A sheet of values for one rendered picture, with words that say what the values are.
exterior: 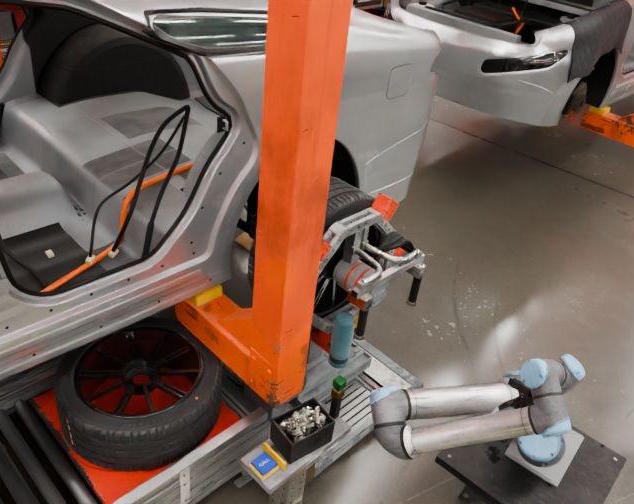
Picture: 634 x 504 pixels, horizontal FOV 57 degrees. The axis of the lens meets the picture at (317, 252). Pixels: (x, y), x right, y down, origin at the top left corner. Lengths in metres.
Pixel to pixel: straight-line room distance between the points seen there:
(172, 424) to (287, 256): 0.84
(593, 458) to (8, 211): 2.73
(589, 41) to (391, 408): 3.38
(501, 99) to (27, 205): 3.34
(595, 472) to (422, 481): 0.73
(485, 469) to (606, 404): 1.18
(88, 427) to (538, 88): 3.74
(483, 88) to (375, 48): 2.14
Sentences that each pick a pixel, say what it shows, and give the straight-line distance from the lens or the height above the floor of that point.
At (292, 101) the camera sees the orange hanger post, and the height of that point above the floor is 1.75.
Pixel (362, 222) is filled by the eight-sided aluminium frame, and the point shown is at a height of 1.12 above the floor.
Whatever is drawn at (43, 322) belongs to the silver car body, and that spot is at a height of 0.91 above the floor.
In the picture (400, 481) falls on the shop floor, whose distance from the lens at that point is 2.89.
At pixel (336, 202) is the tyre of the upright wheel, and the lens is 2.34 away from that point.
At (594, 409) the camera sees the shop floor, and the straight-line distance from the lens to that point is 3.59.
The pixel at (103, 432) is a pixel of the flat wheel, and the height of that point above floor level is 0.50.
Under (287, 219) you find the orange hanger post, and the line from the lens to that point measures 1.80.
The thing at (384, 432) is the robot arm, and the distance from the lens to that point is 2.18.
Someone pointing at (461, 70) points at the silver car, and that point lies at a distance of 4.77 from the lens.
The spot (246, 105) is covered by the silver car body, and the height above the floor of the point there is 1.53.
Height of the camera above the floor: 2.32
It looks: 34 degrees down
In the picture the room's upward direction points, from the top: 7 degrees clockwise
